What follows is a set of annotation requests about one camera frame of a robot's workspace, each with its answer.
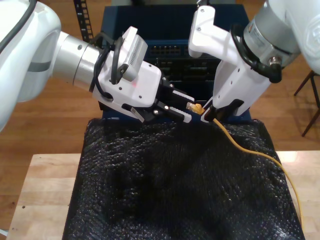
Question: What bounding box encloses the yellow network cable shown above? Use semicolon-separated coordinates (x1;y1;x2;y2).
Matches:
186;101;305;231

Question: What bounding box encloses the black bubble wrap mat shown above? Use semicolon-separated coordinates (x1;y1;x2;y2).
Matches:
61;118;306;240

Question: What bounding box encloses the blue network switch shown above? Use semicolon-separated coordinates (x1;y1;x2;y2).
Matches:
101;5;251;58

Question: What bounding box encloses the black rack server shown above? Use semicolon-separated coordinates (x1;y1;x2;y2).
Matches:
147;57;218;83

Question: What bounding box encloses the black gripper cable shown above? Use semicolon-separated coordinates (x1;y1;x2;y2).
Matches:
229;23;282;84
88;32;113;100

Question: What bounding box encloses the dark wooden chair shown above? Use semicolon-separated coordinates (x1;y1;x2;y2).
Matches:
293;69;320;138

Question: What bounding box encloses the black perforated rack post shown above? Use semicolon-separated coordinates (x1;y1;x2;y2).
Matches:
73;0;95;43

